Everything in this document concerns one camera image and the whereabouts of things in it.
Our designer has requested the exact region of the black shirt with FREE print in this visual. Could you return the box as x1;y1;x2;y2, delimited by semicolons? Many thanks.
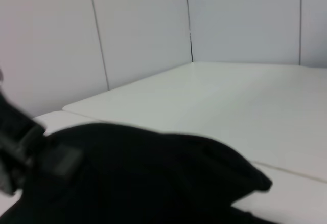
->
0;123;273;224

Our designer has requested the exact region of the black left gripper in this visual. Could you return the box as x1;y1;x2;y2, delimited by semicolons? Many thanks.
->
0;88;84;196

